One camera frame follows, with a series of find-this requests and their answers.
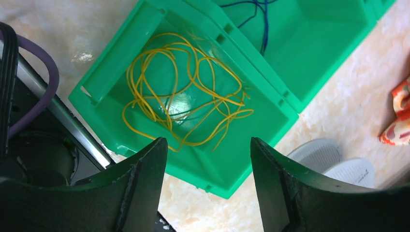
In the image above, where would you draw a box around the floral orange cloth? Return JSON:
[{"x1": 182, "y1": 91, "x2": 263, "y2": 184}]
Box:
[{"x1": 379, "y1": 76, "x2": 410, "y2": 146}]

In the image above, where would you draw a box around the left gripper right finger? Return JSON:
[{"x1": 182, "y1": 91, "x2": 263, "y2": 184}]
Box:
[{"x1": 250, "y1": 137, "x2": 410, "y2": 232}]

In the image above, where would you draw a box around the dark blue thin cable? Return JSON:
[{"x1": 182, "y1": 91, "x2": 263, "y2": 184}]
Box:
[{"x1": 220, "y1": 0, "x2": 279, "y2": 56}]

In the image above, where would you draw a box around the yellow thin cable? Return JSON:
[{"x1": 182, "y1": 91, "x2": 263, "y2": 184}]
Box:
[{"x1": 122, "y1": 32, "x2": 255, "y2": 153}]

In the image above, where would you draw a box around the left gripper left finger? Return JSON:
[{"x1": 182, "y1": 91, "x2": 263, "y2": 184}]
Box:
[{"x1": 0, "y1": 137, "x2": 168, "y2": 232}]

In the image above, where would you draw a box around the green plastic compartment bin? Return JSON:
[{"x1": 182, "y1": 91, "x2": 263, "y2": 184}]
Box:
[{"x1": 69, "y1": 0, "x2": 393, "y2": 199}]

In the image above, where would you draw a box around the grey plastic cable spool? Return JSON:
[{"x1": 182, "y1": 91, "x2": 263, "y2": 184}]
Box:
[{"x1": 288, "y1": 138, "x2": 375, "y2": 189}]

